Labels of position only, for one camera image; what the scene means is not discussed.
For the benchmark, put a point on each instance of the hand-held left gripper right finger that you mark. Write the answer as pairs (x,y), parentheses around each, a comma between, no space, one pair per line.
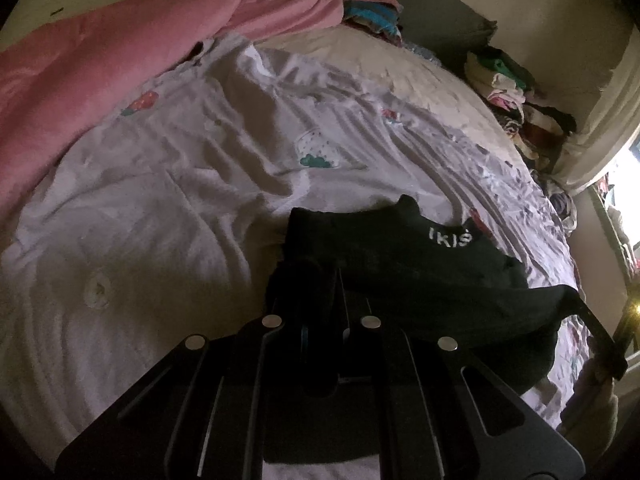
(372,355)

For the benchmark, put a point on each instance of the white printed bedsheet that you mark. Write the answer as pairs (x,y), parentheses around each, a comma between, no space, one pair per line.
(175,200)

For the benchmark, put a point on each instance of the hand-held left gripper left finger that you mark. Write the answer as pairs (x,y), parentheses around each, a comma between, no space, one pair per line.
(272,355)

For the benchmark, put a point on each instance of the grey headboard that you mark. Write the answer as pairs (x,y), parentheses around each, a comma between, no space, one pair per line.
(445,15)

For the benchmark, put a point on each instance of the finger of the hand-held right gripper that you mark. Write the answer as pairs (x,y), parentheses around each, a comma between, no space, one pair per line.
(602,342)

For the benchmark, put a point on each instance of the pile of folded clothes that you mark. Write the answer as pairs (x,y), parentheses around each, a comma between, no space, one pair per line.
(515,100)

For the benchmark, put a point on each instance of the window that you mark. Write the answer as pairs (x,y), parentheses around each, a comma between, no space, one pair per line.
(622,210)

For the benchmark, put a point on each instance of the pink blanket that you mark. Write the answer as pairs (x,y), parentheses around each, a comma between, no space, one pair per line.
(100,75)

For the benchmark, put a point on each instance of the teal striped clothes pile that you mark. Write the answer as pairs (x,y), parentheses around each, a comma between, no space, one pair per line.
(372,20)

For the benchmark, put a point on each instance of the cream pillow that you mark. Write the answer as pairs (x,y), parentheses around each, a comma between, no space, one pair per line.
(380,65)

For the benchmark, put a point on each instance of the black printed shirt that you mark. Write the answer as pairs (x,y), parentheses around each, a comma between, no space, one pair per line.
(400,260)

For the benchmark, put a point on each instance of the cream curtain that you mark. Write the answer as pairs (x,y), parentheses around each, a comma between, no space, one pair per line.
(610,115)

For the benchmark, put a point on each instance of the person's right forearm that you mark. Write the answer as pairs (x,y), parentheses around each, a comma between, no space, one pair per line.
(595,410)

